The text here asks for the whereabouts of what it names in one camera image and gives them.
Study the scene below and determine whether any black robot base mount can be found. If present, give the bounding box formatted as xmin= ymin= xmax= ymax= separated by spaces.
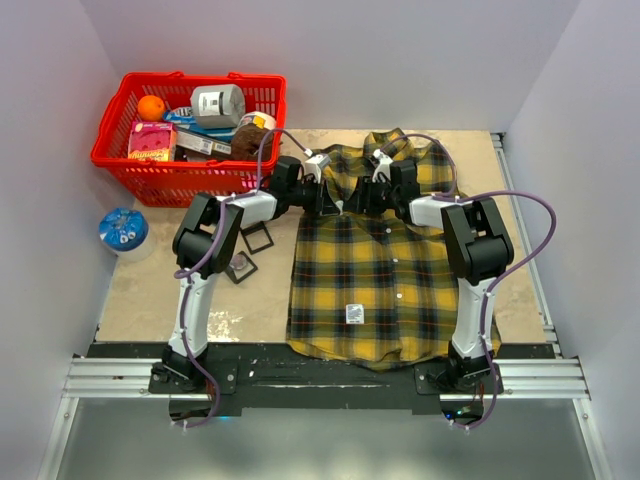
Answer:
xmin=148 ymin=343 xmax=504 ymax=422

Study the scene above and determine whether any brown chocolate donut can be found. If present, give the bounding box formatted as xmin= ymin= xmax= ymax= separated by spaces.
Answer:
xmin=230 ymin=124 xmax=274 ymax=162

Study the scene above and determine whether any white paper cup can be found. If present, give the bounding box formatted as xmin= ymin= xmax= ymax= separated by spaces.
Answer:
xmin=238 ymin=111 xmax=276 ymax=130

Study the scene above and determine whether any blue lidded plastic tub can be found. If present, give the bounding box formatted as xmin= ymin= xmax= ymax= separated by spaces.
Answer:
xmin=98 ymin=207 xmax=154 ymax=262

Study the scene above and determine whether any grey cylindrical can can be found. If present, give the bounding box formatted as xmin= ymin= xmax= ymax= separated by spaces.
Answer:
xmin=190 ymin=84 xmax=246 ymax=129

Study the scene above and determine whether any yellow plaid shirt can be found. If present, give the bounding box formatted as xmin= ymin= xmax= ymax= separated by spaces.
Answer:
xmin=285 ymin=127 xmax=502 ymax=372

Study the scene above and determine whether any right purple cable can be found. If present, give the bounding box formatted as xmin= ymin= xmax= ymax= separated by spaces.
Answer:
xmin=377 ymin=133 xmax=559 ymax=431

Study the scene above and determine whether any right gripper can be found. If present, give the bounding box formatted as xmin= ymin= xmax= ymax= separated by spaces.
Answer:
xmin=342 ymin=176 xmax=399 ymax=216

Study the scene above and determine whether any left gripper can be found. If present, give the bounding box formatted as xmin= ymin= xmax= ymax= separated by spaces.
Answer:
xmin=286 ymin=175 xmax=339 ymax=215

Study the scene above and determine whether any red plastic shopping basket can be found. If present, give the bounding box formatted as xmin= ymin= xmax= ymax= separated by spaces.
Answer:
xmin=90 ymin=71 xmax=287 ymax=207

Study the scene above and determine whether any orange fruit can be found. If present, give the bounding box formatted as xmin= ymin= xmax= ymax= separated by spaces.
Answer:
xmin=137 ymin=95 xmax=166 ymax=122

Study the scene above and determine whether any black brooch display stand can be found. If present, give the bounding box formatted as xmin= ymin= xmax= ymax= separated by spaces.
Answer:
xmin=225 ymin=251 xmax=258 ymax=285

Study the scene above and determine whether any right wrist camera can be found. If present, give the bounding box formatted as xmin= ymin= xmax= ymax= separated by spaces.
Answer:
xmin=372 ymin=149 xmax=393 ymax=183

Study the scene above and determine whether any blue white flat box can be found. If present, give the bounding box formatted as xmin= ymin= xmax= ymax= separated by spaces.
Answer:
xmin=163 ymin=107 xmax=237 ymax=156

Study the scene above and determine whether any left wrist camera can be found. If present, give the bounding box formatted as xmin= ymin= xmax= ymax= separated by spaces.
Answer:
xmin=302 ymin=149 xmax=331 ymax=183

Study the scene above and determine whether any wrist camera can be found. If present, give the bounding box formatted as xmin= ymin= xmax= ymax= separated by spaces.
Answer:
xmin=372 ymin=149 xmax=393 ymax=183
xmin=302 ymin=149 xmax=331 ymax=183

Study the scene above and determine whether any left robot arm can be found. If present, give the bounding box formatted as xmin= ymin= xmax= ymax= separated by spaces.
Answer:
xmin=152 ymin=154 xmax=340 ymax=392

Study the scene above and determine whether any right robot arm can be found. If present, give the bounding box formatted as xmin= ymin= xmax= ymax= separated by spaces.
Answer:
xmin=344 ymin=154 xmax=515 ymax=393

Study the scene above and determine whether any pink snack box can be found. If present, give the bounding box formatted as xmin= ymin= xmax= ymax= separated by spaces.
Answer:
xmin=128 ymin=121 xmax=176 ymax=162

